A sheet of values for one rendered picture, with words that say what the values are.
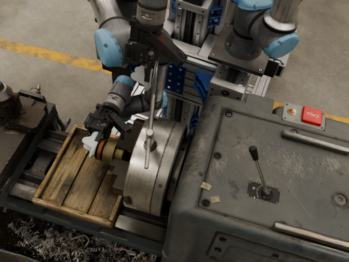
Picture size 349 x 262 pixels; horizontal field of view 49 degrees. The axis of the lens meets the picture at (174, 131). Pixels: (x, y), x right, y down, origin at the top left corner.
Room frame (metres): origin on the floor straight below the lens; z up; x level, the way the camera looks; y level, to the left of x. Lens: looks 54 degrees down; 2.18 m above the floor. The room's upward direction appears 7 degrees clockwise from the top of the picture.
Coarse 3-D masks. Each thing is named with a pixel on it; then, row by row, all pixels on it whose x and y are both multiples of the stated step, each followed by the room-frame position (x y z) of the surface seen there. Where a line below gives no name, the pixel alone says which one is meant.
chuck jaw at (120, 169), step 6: (114, 162) 0.62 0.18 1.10; (120, 162) 0.62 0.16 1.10; (126, 162) 0.62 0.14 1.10; (114, 168) 0.59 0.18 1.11; (120, 168) 0.60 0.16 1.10; (126, 168) 0.60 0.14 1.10; (114, 174) 0.57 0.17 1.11; (120, 174) 0.57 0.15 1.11; (114, 180) 0.57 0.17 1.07; (120, 180) 0.55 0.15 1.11; (114, 186) 0.53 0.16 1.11; (120, 186) 0.53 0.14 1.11; (114, 192) 0.52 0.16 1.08; (120, 192) 0.52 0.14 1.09; (126, 198) 0.50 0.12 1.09
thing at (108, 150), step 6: (102, 138) 0.70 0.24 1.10; (102, 144) 0.67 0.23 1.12; (108, 144) 0.67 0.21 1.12; (114, 144) 0.67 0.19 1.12; (96, 150) 0.65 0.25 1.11; (102, 150) 0.65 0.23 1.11; (108, 150) 0.65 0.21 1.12; (114, 150) 0.65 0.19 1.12; (120, 150) 0.66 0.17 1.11; (126, 150) 0.68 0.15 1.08; (96, 156) 0.64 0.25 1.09; (102, 156) 0.63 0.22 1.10; (108, 156) 0.63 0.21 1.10; (114, 156) 0.64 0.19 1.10; (120, 156) 0.64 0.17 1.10; (102, 162) 0.63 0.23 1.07; (108, 162) 0.62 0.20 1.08
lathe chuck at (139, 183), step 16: (144, 128) 0.67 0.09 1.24; (160, 128) 0.68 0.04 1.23; (144, 144) 0.62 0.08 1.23; (160, 144) 0.62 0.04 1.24; (144, 160) 0.57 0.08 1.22; (160, 160) 0.57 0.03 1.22; (128, 176) 0.53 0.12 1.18; (144, 176) 0.53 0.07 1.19; (128, 192) 0.50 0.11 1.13; (144, 192) 0.50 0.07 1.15; (144, 208) 0.48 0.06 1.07
